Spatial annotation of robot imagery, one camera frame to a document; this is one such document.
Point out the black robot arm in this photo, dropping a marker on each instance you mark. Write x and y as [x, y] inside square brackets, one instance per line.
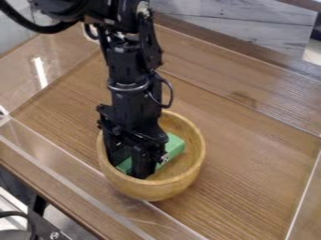
[120, 25]

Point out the brown wooden bowl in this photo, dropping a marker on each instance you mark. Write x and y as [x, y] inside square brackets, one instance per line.
[175, 175]

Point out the clear acrylic front wall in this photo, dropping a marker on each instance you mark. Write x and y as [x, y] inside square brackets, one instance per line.
[79, 189]

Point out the green rectangular block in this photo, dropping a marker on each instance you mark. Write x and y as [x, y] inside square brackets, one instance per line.
[175, 147]

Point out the black table leg bracket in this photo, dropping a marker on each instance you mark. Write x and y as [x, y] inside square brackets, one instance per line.
[45, 231]

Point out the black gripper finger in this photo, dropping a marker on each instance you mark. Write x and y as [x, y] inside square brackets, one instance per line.
[144, 159]
[118, 150]

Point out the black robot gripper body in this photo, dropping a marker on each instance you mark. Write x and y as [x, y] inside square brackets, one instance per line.
[135, 111]

